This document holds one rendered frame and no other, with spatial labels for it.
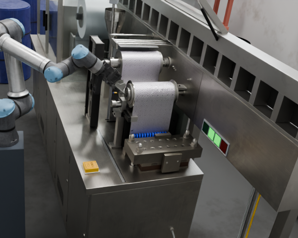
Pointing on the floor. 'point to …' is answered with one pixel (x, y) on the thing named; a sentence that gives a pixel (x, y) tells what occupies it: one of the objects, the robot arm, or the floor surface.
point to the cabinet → (68, 194)
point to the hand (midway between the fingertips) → (121, 92)
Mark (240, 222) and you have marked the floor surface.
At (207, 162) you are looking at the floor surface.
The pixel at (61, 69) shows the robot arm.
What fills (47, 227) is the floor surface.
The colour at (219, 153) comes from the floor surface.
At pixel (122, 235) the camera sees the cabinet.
